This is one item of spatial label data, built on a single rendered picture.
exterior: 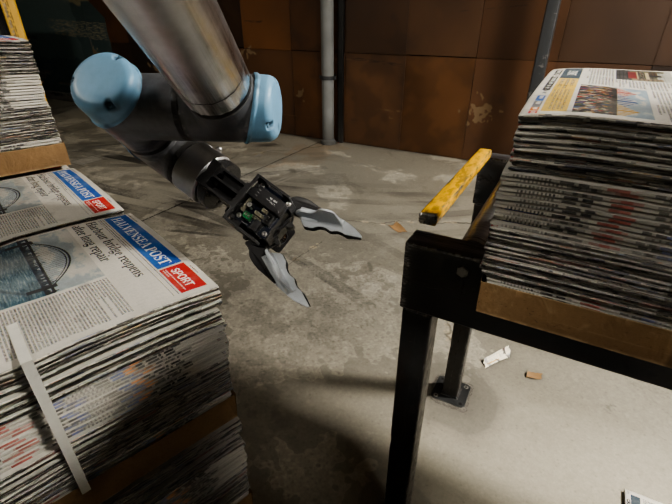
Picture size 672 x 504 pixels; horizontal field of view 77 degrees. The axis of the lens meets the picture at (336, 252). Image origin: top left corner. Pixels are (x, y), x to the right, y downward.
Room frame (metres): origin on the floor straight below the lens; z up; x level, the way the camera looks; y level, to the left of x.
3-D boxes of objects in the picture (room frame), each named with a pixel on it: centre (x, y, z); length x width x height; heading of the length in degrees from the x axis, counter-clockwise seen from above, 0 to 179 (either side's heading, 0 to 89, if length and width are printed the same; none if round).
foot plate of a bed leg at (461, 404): (1.01, -0.38, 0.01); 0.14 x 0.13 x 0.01; 151
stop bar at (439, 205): (0.81, -0.25, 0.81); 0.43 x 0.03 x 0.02; 151
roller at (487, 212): (0.76, -0.31, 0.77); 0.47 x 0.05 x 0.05; 151
